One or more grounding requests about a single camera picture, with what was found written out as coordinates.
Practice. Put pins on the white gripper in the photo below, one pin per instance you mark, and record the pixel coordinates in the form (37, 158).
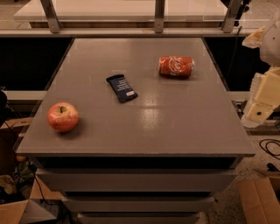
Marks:
(271, 44)

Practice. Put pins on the red coke can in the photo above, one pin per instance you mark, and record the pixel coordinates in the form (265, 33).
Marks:
(176, 66)

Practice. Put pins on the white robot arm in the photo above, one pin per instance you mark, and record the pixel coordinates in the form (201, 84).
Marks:
(270, 48)

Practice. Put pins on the red apple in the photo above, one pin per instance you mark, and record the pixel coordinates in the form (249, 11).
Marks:
(62, 116)

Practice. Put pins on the dark blue snack bar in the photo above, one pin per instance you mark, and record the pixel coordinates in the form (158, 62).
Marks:
(122, 88)

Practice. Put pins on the grey drawer cabinet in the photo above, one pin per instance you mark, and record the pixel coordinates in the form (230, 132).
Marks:
(157, 159)

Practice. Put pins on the cardboard box right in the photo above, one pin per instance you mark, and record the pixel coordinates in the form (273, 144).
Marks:
(260, 200)

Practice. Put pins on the cardboard box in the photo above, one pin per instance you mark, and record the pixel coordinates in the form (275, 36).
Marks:
(11, 134)
(41, 205)
(260, 200)

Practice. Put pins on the cardboard box lower left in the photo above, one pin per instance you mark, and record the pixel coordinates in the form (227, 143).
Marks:
(41, 205)

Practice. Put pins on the metal frame rail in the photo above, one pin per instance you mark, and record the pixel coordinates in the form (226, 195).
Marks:
(124, 18)

